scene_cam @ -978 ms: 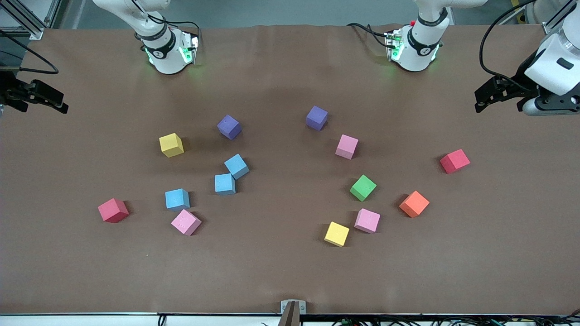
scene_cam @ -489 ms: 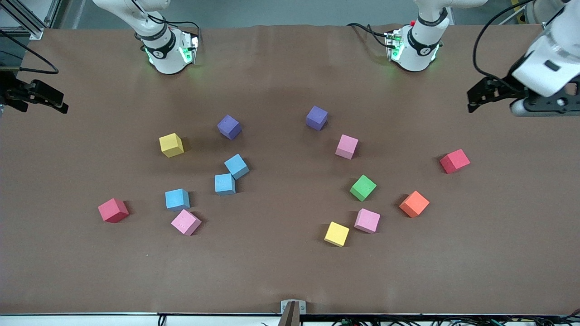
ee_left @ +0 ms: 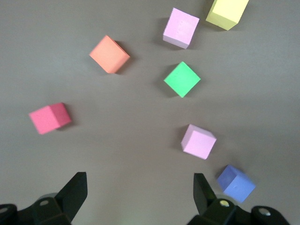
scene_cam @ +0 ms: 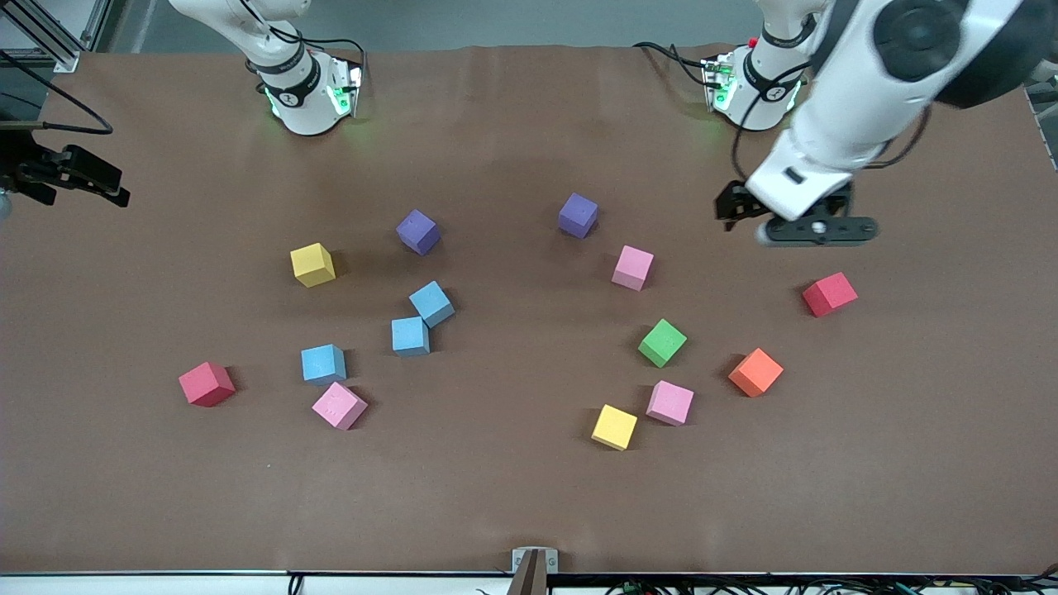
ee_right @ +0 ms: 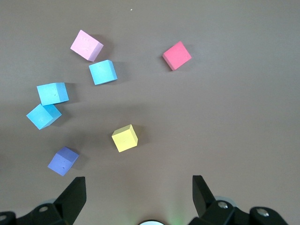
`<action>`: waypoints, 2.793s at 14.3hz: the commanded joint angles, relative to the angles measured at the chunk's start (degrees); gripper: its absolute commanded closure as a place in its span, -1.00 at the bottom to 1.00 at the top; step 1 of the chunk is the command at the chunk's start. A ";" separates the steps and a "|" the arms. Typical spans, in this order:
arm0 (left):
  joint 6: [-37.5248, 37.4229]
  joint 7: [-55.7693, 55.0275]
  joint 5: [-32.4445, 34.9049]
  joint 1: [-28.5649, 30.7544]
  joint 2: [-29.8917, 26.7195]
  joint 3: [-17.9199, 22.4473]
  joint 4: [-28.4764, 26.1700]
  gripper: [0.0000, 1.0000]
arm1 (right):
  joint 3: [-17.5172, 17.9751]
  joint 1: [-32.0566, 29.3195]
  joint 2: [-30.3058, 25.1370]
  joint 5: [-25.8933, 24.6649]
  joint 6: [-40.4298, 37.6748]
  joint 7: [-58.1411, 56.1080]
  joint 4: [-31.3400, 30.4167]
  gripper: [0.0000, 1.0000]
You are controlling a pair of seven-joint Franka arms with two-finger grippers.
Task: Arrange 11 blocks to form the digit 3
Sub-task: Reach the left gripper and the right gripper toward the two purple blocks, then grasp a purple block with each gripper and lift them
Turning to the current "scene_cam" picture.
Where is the grey metal bracket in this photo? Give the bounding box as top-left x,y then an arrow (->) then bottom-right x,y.
510,547 -> 560,595

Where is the red foam cube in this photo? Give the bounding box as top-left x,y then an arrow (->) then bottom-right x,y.
802,272 -> 859,318
179,361 -> 236,407

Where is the black right arm base cable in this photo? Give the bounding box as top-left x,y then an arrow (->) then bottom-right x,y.
269,23 -> 366,92

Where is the black arm base cable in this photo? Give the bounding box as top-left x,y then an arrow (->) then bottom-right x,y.
269,23 -> 366,92
632,40 -> 713,88

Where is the brown table mat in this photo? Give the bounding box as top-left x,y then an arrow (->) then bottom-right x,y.
0,43 -> 1058,575

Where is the orange foam cube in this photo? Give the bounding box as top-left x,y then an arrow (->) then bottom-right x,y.
727,348 -> 784,398

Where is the blue foam cube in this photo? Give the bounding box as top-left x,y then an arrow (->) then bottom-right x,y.
391,317 -> 431,357
301,344 -> 347,386
408,281 -> 456,328

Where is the aluminium frame profile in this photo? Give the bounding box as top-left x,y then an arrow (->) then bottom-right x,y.
0,0 -> 112,74

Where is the pink foam cube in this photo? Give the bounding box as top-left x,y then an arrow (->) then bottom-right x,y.
646,380 -> 695,426
312,381 -> 369,431
612,245 -> 655,292

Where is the black left arm base cable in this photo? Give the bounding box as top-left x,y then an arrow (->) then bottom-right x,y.
632,40 -> 713,88

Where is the purple foam cube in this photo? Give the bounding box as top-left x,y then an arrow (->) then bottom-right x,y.
557,193 -> 599,240
395,208 -> 441,256

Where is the yellow foam cube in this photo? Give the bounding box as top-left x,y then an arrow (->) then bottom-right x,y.
290,243 -> 337,288
591,404 -> 639,451

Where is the green foam cube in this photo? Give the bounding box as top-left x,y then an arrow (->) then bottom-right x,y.
637,318 -> 688,369

